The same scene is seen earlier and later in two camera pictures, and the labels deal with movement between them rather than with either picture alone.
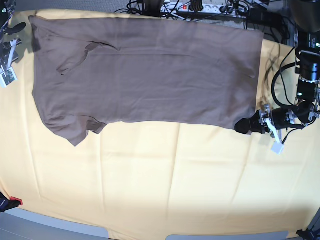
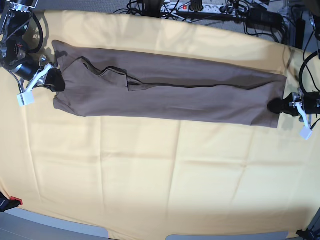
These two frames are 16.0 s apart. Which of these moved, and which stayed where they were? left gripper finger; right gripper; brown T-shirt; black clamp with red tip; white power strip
Moved: brown T-shirt; right gripper; left gripper finger
Stayed: black clamp with red tip; white power strip
